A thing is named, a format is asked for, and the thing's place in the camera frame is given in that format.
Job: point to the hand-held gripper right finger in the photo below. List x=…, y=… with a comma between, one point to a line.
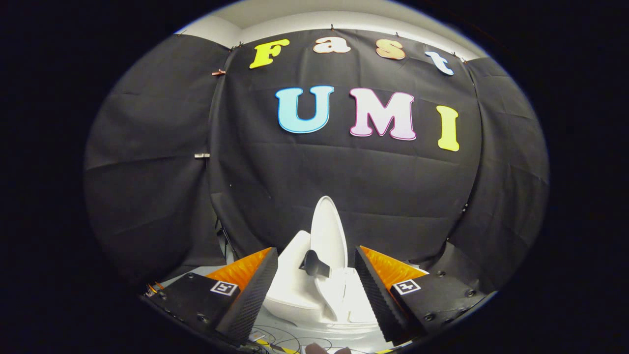
x=378, y=300

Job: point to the white toilet bowl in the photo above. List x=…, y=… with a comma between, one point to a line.
x=287, y=290

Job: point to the black backdrop cloth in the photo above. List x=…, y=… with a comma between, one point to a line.
x=344, y=177

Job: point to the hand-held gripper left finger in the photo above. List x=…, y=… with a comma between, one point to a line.
x=253, y=300

